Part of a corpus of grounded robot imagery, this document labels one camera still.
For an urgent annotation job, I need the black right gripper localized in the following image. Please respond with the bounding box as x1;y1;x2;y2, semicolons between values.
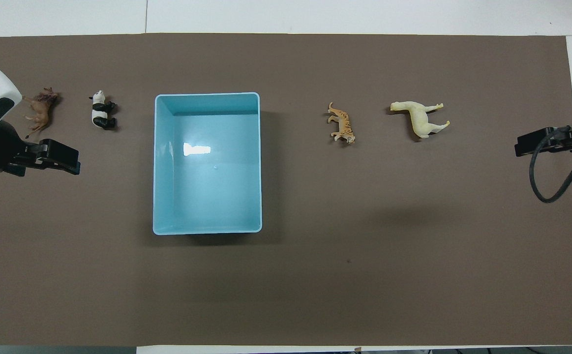
514;102;572;158

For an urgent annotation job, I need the orange striped tiger toy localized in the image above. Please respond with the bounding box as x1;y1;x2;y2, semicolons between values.
327;102;356;145

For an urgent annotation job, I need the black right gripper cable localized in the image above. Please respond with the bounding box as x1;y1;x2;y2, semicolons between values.
529;126;572;204

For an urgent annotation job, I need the black white panda toy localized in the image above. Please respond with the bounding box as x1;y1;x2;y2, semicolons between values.
89;90;118;130

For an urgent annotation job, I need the light blue plastic storage box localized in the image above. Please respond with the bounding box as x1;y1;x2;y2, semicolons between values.
152;92;263;236

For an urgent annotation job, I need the brown horse toy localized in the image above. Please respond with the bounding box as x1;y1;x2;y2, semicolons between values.
23;87;60;139

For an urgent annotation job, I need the cream llama toy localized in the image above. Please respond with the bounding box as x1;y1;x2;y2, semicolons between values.
390;101;451;139

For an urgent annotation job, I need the brown table mat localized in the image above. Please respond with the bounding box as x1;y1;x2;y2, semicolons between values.
0;33;572;347

